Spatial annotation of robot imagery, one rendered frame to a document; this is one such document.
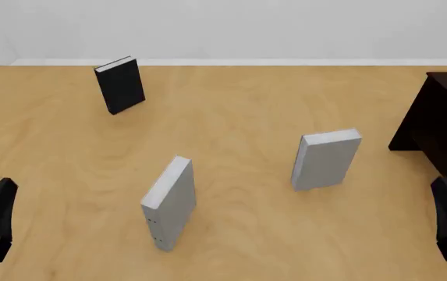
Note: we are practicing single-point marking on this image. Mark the plain grey book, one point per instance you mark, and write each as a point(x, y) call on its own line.
point(320, 164)

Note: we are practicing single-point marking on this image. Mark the dark brown wooden cabinet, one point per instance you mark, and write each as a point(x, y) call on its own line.
point(437, 117)

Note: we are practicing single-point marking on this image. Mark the black hardcover book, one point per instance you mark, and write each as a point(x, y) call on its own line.
point(121, 87)

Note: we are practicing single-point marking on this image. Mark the grey book with spine marks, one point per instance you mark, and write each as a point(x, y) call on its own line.
point(174, 205)

